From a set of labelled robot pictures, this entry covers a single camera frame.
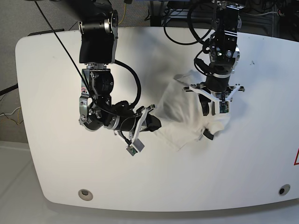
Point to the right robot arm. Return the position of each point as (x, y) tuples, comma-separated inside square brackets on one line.
[(98, 24)]

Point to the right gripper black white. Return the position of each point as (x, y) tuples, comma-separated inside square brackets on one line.
[(142, 120)]

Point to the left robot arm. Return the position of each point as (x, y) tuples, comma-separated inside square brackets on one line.
[(221, 45)]

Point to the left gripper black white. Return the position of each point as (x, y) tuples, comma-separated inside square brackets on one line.
[(215, 85)]

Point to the white printed T-shirt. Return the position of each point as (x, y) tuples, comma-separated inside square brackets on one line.
[(181, 114)]

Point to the left table grommet hole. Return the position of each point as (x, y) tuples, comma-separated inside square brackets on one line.
[(85, 195)]

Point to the black tag on table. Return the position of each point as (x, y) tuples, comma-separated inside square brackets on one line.
[(208, 134)]

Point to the black table leg stand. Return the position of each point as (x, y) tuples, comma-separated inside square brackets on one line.
[(156, 10)]

